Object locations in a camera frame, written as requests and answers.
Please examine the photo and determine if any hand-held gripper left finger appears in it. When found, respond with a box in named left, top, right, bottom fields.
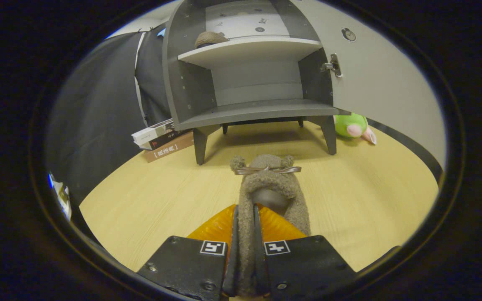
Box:
left=137, top=204, right=239, bottom=301

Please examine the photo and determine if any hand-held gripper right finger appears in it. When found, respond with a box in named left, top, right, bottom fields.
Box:
left=253, top=204, right=356, bottom=299

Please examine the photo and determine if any brown fuzzy shoe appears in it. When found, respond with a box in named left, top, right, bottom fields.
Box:
left=229, top=154, right=312, bottom=298
left=194, top=31, right=229, bottom=49

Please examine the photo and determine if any grey shoe cabinet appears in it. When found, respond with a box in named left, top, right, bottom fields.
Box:
left=162, top=0, right=350, bottom=166

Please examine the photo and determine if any metal door hinge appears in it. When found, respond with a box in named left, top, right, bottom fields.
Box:
left=320, top=53, right=343, bottom=78

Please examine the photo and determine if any brown book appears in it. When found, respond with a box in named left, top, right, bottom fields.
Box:
left=143, top=132, right=195, bottom=163

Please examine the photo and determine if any black book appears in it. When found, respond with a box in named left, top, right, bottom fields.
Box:
left=140, top=130, right=183, bottom=151

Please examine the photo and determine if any green and pink plush toy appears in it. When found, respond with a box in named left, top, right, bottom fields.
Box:
left=333, top=112, right=377, bottom=145

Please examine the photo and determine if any cluttered white stand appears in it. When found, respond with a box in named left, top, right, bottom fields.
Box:
left=48, top=172, right=72, bottom=221

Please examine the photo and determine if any black backdrop cloth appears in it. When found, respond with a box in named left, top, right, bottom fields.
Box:
left=44, top=23, right=172, bottom=205

